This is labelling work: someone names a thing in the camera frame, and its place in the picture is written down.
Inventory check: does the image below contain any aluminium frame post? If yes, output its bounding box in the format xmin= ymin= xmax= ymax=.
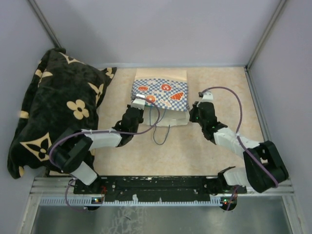
xmin=245 ymin=0 xmax=288 ymax=71
xmin=27 ymin=0 xmax=62 ymax=48

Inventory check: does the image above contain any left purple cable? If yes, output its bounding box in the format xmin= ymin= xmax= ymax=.
xmin=48 ymin=96 xmax=161 ymax=212

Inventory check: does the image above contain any black floral plush blanket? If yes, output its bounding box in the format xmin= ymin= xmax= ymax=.
xmin=7 ymin=48 xmax=117 ymax=179

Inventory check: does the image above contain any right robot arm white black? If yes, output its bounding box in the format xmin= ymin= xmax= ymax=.
xmin=190 ymin=101 xmax=289 ymax=193

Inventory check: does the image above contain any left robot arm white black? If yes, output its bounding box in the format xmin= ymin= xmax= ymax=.
xmin=49 ymin=105 xmax=144 ymax=194

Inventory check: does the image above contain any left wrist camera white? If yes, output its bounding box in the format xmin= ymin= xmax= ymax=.
xmin=131 ymin=94 xmax=146 ymax=110

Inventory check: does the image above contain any right aluminium frame post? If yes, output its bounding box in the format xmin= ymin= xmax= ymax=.
xmin=245 ymin=0 xmax=288 ymax=71

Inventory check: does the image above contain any left aluminium frame post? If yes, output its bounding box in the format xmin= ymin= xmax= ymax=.
xmin=27 ymin=0 xmax=62 ymax=48

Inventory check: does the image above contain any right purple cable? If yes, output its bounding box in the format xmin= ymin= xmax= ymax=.
xmin=202 ymin=86 xmax=278 ymax=212

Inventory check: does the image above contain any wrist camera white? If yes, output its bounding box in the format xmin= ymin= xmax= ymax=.
xmin=198 ymin=90 xmax=214 ymax=103
xmin=131 ymin=94 xmax=146 ymax=110

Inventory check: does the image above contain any blue checkered paper bag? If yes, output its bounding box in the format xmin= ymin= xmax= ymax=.
xmin=130 ymin=68 xmax=191 ymax=146

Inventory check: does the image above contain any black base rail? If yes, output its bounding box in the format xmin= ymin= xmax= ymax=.
xmin=74 ymin=175 xmax=235 ymax=202

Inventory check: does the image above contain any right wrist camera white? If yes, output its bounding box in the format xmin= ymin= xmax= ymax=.
xmin=198 ymin=90 xmax=214 ymax=103

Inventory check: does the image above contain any purple cable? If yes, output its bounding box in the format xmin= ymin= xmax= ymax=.
xmin=48 ymin=96 xmax=161 ymax=212
xmin=202 ymin=86 xmax=278 ymax=212

